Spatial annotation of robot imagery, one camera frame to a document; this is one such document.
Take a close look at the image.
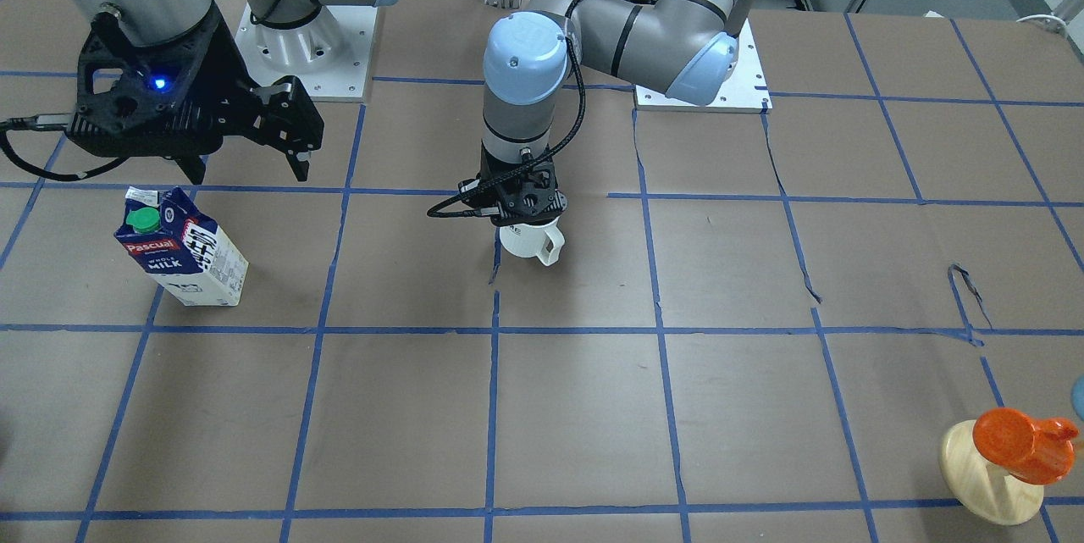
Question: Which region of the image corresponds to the white mug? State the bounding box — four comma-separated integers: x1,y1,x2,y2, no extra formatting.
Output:
499,218,565,266

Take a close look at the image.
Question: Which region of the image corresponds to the orange mug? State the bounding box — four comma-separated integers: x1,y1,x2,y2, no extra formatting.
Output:
972,408,1080,484

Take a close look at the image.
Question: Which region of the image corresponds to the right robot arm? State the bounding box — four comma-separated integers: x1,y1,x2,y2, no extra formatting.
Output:
3,0,396,185

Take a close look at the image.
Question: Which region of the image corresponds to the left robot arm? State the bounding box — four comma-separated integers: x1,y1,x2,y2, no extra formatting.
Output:
429,0,754,227

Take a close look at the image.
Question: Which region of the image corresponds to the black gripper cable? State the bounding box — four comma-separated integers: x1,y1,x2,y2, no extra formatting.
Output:
427,18,589,219

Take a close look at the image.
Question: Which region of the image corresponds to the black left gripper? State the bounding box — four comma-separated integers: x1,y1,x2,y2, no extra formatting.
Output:
465,161,567,227

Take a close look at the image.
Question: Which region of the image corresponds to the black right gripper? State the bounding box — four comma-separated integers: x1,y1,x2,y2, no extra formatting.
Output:
65,3,324,186

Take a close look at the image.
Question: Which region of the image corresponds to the blue object at edge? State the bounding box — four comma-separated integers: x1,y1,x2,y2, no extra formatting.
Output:
1070,374,1084,421

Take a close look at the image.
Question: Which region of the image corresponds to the Pascual milk carton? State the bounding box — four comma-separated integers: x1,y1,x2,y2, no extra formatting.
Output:
113,186,248,307

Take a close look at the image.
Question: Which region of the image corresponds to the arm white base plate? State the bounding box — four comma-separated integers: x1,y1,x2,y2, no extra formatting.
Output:
234,7,380,103
635,22,773,114

